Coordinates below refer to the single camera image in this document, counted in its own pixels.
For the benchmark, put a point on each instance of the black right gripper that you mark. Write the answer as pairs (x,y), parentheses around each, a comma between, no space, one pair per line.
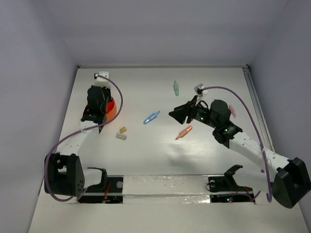
(180,115)

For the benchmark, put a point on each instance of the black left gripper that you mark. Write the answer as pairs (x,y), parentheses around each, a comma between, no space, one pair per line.
(107,90)

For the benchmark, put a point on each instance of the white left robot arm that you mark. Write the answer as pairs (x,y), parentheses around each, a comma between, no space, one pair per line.
(63,170)

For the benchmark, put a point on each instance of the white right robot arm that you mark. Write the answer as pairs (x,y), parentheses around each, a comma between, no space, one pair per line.
(286,179)

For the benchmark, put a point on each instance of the orange round desk organizer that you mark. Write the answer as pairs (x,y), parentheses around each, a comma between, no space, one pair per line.
(111,109)

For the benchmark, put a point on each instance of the orange highlighter pen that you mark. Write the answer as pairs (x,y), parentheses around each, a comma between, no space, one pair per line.
(184,132)

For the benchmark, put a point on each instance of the green highlighter pen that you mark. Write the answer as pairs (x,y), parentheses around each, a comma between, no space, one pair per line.
(176,88)

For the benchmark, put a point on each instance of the blue highlighter pen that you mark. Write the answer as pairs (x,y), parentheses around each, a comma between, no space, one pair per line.
(151,117)

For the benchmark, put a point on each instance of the tan eraser block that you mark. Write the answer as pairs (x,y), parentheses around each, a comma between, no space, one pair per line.
(122,130)

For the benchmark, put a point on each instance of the grey white eraser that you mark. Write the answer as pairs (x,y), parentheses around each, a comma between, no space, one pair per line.
(121,136)

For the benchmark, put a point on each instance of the pink highlighter pen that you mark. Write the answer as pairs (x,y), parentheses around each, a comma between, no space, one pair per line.
(233,112)

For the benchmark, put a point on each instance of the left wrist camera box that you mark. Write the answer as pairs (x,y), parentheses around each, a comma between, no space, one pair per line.
(101,79)

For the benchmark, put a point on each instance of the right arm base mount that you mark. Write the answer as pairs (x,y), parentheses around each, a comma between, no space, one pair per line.
(224,189)

